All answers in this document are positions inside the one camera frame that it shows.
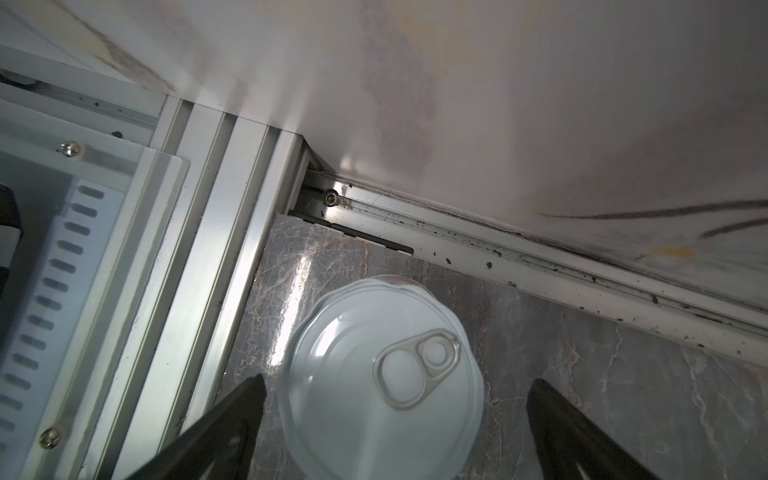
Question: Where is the pink orange label flat can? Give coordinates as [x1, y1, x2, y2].
[277, 275, 485, 479]

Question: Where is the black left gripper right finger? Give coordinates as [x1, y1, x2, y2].
[526, 379, 656, 479]

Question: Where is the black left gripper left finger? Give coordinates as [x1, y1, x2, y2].
[131, 375, 267, 479]

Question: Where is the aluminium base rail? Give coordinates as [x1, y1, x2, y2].
[1, 47, 308, 479]

